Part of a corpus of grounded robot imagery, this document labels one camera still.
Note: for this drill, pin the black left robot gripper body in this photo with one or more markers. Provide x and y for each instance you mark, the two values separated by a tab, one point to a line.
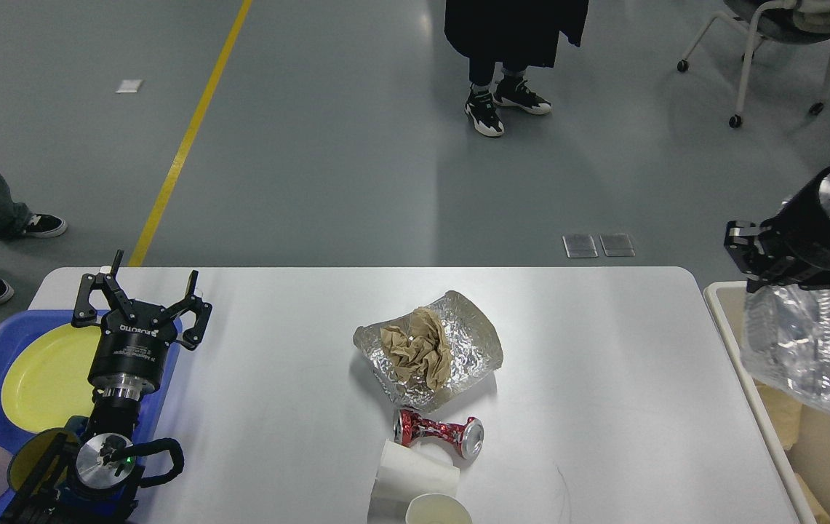
131	354

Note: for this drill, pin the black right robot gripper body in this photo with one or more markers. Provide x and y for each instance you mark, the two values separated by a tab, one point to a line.
822	225

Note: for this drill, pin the yellow plastic plate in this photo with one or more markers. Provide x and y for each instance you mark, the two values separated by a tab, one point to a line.
47	383

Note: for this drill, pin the brown paper bag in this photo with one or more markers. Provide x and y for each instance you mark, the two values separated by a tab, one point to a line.
785	415

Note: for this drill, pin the foil tray with paper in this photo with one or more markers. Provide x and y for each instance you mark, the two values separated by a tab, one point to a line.
476	352

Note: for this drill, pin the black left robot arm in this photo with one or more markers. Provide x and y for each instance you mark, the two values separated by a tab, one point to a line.
90	470

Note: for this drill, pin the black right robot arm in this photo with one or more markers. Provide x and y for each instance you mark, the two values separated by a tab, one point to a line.
792	247

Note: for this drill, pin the right floor socket plate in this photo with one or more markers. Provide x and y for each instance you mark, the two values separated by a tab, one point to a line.
617	245

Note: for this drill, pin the floor socket plate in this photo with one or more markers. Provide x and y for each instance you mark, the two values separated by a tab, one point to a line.
580	246
617	245

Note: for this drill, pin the dark blue HOME mug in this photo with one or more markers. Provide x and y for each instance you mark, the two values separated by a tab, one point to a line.
41	468

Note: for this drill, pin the left floor socket plate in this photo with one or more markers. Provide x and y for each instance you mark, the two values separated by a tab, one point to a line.
580	246

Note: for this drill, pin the beige plastic bin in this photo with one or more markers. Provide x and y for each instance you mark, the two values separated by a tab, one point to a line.
806	466

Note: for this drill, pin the crumpled brown paper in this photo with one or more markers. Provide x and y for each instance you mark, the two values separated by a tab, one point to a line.
420	353

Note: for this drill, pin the white paper on floor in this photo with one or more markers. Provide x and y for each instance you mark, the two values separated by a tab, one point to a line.
129	86

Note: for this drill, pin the white paper cup lying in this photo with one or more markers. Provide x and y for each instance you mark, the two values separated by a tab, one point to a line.
404	474

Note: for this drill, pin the crushed red can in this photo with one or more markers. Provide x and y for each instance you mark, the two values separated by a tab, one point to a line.
467	439

